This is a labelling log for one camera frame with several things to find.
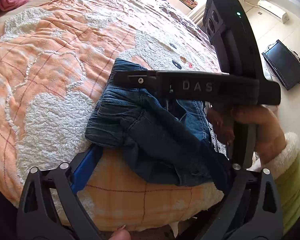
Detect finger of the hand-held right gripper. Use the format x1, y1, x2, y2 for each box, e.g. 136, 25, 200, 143
114, 70, 160, 92

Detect person's left hand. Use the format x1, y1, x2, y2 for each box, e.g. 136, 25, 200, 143
111, 226, 132, 240

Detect person's right hand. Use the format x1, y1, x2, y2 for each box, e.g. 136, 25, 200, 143
206, 102, 288, 166

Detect person's right forearm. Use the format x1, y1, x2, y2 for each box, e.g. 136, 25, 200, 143
252, 132, 300, 233

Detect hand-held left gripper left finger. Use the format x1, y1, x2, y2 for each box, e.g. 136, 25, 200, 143
16, 145, 103, 240

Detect white air conditioner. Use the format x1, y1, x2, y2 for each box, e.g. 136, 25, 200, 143
257, 0, 290, 24

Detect blue denim pants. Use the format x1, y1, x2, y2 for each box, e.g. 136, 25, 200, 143
85, 57, 235, 187

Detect orange and white bedspread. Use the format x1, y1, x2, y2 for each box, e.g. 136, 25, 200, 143
0, 0, 240, 232

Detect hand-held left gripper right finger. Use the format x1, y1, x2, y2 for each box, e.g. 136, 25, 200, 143
196, 163, 283, 240

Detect black flat television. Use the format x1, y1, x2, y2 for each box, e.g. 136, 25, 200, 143
262, 39, 300, 91

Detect cream curtain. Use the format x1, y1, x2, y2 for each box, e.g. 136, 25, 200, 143
189, 0, 259, 28

